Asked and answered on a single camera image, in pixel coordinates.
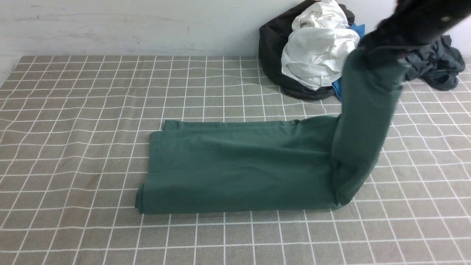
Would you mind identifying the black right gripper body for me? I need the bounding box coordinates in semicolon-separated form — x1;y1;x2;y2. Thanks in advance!
358;0;471;67

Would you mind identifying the green long-sleeve top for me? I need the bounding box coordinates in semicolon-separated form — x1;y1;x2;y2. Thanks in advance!
135;49;409;214

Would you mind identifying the dark grey crumpled garment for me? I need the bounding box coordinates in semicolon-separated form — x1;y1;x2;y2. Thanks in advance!
405;35;465;91

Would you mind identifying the blue garment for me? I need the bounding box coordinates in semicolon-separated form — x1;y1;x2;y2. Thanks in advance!
332;23;366;102

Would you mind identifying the black garment under white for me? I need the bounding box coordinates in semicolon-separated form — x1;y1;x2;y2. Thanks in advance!
258;0;355;100

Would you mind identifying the grey checked tablecloth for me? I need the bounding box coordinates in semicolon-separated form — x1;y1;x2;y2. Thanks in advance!
0;56;471;265

